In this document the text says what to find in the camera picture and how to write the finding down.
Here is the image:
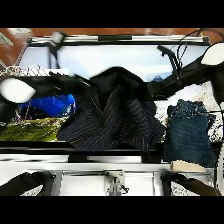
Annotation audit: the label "navy striped shirt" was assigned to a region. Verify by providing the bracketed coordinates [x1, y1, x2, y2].
[56, 66, 167, 152]

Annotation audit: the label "beige flat pad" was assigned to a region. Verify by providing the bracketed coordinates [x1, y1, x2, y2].
[169, 160, 208, 173]

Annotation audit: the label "blue jeans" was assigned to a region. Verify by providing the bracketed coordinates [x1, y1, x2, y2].
[162, 98, 218, 168]

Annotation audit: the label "black cable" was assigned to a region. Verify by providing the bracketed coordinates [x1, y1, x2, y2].
[175, 28, 224, 72]

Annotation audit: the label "white wire rack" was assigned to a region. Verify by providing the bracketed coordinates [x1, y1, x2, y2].
[0, 64, 25, 79]

